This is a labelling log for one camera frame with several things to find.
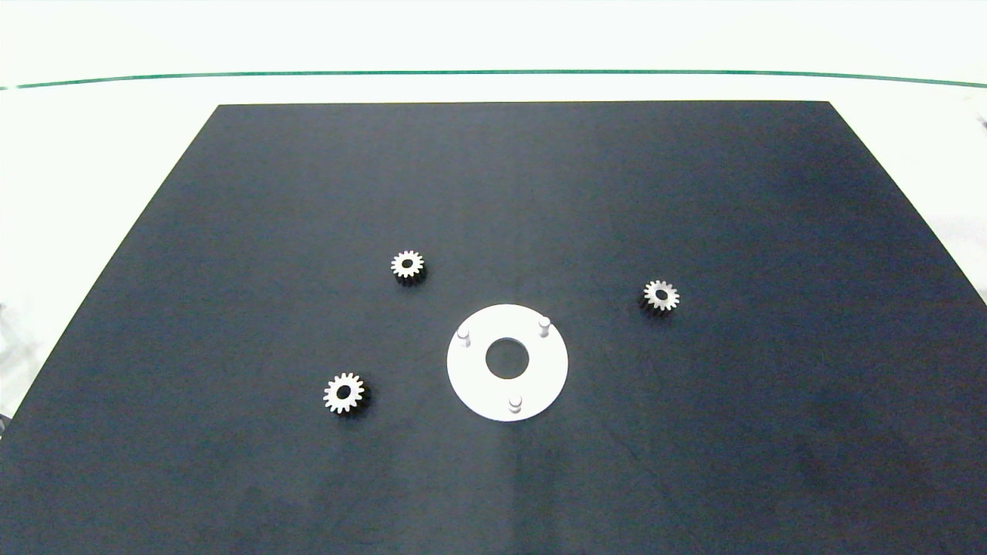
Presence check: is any small steel planetary gear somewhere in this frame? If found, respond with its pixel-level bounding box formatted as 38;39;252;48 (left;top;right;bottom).
322;372;372;415
639;279;681;315
390;250;426;285

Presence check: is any round white carrier plate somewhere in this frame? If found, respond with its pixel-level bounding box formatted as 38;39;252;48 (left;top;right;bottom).
446;304;569;422

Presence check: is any dark mat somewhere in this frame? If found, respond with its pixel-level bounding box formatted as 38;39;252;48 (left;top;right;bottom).
0;100;987;555

